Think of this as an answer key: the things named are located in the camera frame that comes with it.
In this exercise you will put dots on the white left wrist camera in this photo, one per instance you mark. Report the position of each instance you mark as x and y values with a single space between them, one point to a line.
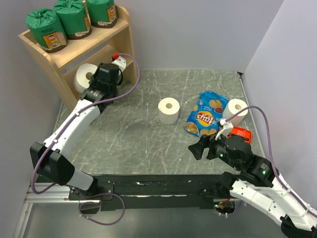
119 61

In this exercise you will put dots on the wooden two-tier shelf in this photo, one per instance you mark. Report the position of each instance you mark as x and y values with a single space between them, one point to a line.
117 39

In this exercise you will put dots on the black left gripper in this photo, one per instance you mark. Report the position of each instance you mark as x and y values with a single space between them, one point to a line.
95 77

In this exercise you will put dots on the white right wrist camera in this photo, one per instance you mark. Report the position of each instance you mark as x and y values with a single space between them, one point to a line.
225 127

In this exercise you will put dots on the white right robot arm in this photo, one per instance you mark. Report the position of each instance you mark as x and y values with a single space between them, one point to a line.
258 184

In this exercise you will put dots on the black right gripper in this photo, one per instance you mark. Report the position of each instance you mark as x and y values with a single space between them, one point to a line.
196 148

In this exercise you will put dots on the green roll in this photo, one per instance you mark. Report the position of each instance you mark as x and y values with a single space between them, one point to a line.
74 18
102 13
47 29

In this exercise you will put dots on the blue Lays chips bag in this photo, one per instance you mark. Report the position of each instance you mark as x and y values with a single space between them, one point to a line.
205 114

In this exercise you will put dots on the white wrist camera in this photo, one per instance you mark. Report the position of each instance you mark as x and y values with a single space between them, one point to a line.
119 61
225 127

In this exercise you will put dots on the orange tool package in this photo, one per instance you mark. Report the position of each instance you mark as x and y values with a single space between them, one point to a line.
244 133

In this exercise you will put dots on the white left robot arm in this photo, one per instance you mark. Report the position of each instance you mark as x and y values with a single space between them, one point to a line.
50 158

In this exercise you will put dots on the white roll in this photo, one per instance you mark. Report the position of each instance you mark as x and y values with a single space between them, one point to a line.
83 76
168 110
233 107

